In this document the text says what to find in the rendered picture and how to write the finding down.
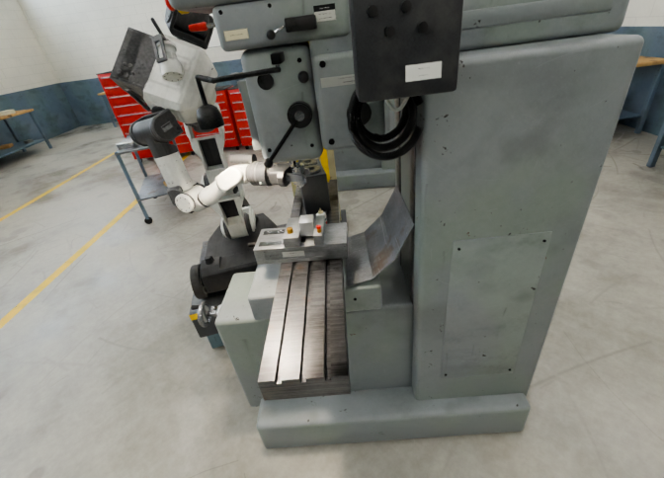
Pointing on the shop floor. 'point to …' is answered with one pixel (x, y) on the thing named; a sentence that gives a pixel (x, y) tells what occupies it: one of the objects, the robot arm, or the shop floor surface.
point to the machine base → (385, 417)
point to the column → (503, 203)
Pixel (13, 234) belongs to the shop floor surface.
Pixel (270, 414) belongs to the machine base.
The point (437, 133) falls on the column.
